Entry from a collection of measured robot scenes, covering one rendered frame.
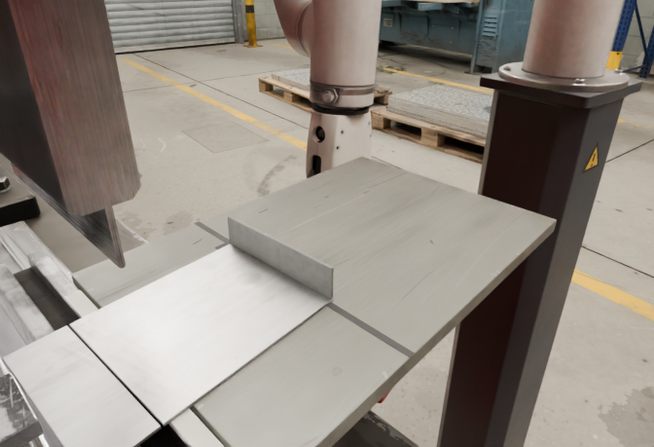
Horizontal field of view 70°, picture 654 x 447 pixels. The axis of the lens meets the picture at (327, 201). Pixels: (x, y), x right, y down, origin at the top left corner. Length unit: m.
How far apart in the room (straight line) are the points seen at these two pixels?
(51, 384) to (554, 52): 0.73
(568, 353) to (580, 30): 1.26
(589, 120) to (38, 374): 0.73
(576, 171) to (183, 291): 0.67
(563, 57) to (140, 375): 0.71
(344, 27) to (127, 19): 7.48
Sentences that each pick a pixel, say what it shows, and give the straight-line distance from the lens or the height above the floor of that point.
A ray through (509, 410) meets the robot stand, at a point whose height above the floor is 0.34.
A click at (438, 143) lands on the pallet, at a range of 3.44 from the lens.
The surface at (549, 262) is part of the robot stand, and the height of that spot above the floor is 0.71.
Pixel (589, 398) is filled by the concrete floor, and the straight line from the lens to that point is 1.71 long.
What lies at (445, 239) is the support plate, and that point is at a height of 1.00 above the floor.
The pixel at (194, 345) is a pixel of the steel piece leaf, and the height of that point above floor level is 1.00.
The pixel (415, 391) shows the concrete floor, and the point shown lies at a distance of 1.56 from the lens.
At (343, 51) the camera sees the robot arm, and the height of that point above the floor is 1.07.
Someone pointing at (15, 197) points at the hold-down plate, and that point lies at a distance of 0.69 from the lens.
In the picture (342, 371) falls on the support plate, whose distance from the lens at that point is 0.22.
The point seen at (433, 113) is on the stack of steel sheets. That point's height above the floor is 0.22.
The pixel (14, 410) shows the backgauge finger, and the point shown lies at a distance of 0.23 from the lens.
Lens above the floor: 1.16
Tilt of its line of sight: 27 degrees down
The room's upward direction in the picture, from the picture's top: straight up
